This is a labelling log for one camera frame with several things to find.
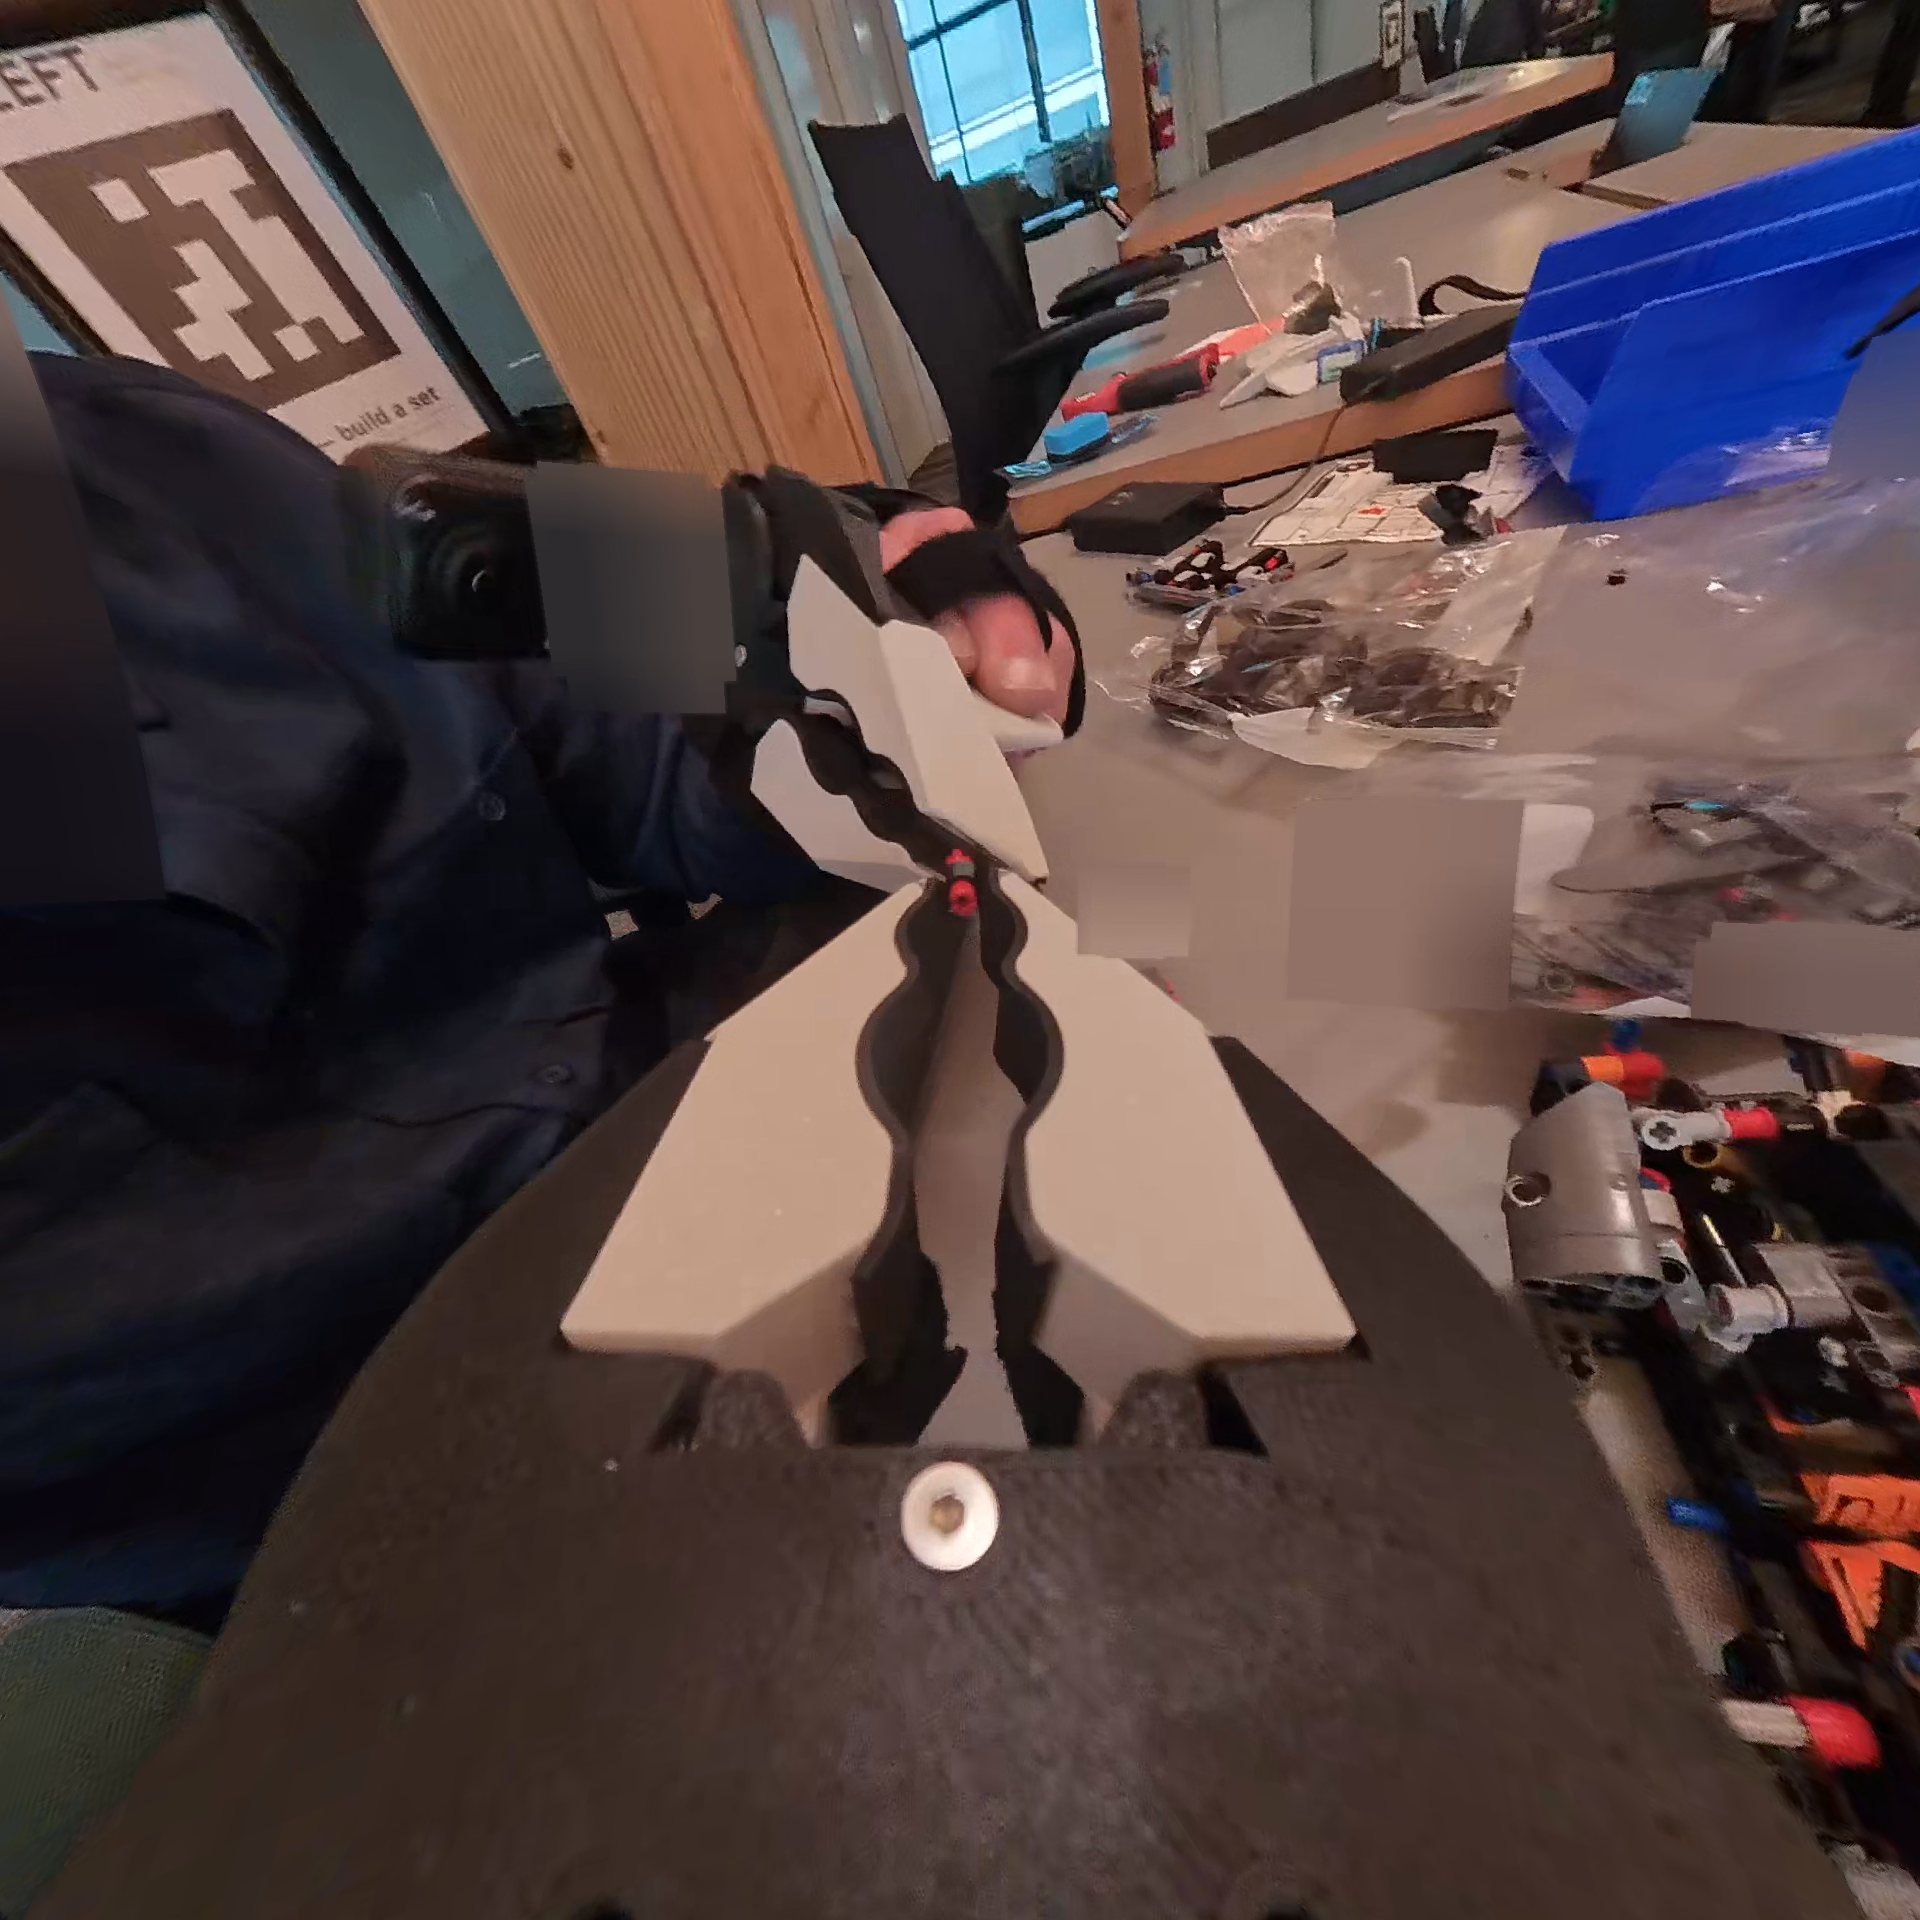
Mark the black power adapter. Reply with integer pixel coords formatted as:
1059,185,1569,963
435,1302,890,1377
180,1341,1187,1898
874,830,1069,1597
1338,305,1524,404

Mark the light wooden desk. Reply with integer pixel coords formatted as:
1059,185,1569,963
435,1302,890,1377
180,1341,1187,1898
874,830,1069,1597
1117,51,1615,258

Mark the white sticker sheet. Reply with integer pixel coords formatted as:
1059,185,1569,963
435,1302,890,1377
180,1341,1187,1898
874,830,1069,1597
1253,456,1548,550

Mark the small clear bag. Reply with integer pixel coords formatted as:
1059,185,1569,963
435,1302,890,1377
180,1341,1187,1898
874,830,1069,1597
1219,202,1338,324

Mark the black office chair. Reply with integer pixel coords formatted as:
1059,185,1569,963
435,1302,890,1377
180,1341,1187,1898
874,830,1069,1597
811,116,1172,511

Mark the person's left hand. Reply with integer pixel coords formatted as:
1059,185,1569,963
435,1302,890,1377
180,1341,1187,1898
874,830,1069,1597
877,506,1078,726

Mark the open grey laptop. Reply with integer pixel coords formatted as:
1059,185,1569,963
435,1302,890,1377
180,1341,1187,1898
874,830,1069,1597
1596,65,1720,174

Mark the red handled tool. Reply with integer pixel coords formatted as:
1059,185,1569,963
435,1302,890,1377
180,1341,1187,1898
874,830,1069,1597
1063,343,1225,421

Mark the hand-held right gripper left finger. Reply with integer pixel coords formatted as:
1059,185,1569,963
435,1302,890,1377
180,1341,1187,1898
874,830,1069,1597
558,881,925,1416

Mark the partly built lego car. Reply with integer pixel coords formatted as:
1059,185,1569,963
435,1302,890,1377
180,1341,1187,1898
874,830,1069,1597
1500,1019,1920,1877

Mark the blue plastic bin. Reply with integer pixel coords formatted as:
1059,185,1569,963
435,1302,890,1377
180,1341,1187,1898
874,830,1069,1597
1505,126,1920,520

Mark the clear bag of grey parts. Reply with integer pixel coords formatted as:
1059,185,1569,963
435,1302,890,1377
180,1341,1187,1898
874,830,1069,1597
1506,720,1920,1060

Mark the clear bag of black parts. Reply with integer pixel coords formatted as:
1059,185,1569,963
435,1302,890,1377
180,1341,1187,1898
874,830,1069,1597
1103,524,1563,767

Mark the person's left forearm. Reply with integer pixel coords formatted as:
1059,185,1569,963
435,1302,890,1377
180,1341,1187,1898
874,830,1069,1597
494,660,843,902

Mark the black white tag sign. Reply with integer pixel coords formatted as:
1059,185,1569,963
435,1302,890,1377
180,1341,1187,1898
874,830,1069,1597
0,13,498,460

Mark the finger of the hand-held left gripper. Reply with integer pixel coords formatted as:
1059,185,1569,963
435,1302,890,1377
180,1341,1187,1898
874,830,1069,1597
787,552,1053,881
747,716,942,890

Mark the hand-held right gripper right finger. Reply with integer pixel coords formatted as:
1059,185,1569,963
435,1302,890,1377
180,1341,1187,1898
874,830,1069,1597
982,873,1363,1408

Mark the wooden pillar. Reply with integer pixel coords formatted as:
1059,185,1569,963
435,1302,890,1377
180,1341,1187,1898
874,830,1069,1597
360,0,888,490

